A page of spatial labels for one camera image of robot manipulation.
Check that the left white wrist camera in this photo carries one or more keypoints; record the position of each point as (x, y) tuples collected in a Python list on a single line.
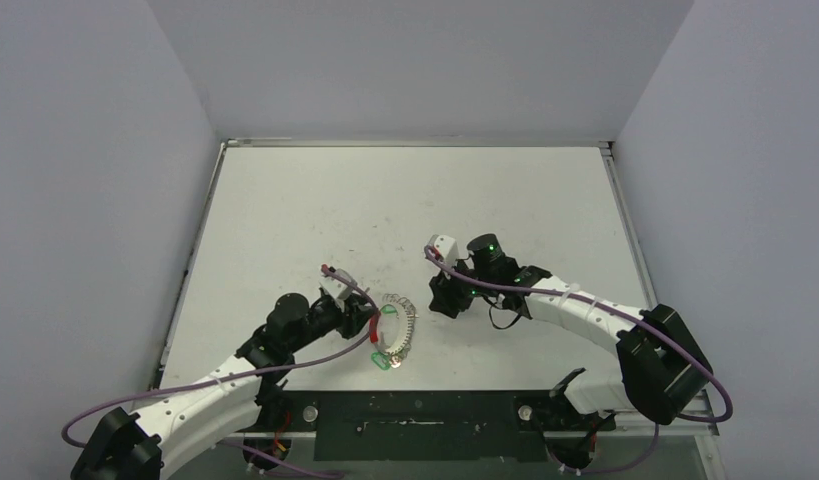
[(336, 283)]

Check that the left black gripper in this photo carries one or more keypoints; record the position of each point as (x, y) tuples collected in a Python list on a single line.
[(357, 311)]

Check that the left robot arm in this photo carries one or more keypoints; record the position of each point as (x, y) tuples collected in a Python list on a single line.
[(154, 441)]

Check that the metal keyring with red handle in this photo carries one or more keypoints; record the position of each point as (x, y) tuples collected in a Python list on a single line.
[(393, 336)]

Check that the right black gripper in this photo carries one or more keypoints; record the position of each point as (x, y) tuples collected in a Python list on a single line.
[(446, 296)]

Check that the key with green tag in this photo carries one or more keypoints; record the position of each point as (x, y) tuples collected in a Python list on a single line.
[(381, 361), (389, 310)]

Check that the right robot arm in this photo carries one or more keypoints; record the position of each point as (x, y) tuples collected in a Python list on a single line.
[(660, 367)]

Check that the aluminium front rail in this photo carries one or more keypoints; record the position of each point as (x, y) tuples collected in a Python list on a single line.
[(625, 424)]

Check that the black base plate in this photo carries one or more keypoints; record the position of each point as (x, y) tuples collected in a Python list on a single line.
[(521, 425)]

